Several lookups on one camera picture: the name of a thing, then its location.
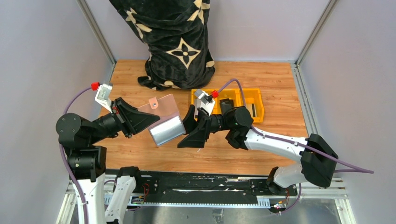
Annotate yellow bin right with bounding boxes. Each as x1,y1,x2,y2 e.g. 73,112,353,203
238,88,265,124

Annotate silver cards in left bin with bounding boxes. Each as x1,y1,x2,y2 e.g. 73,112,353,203
194,89,213,102

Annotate dark card in middle bin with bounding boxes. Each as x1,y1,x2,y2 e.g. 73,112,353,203
220,98,234,114

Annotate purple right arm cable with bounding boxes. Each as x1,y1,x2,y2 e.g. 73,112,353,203
210,78,375,214

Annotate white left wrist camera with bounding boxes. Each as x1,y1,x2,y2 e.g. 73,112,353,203
95,83,113,113

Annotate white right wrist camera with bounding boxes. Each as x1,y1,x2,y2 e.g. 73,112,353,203
194,90,216,119

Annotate aluminium frame rail left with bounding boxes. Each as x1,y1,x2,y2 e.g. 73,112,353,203
76,0,116,68

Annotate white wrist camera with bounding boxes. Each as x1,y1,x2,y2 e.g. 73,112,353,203
95,83,113,113
194,90,216,119

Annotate aluminium frame rail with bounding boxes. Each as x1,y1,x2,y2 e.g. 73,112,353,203
290,0,339,134
76,0,116,68

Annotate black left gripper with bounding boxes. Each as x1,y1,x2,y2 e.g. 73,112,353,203
89,95,160,142

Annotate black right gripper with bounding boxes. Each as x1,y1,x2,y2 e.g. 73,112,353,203
171,105,231,149

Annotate yellow bin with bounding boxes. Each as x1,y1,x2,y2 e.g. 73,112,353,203
212,89,243,114
238,88,265,124
191,89,217,119

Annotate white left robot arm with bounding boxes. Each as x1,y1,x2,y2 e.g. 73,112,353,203
56,98,160,224

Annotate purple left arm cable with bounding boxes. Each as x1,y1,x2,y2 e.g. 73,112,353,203
58,82,101,224

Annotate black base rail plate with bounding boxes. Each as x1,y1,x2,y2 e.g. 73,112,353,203
102,168,298,206

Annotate aluminium frame rail right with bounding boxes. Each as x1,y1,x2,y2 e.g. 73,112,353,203
290,0,339,134

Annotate black patterned blanket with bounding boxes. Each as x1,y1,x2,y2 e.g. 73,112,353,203
111,0,215,91

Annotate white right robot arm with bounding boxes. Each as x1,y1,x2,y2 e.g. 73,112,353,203
177,105,338,195

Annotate yellow bin left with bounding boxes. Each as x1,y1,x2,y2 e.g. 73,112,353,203
191,89,217,119

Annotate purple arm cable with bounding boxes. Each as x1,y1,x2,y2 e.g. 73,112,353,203
58,82,101,224
210,78,375,214

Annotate cream card in right bin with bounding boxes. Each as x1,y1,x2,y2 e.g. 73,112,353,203
250,104,256,117

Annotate yellow bin middle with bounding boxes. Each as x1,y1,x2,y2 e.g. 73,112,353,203
212,89,243,114

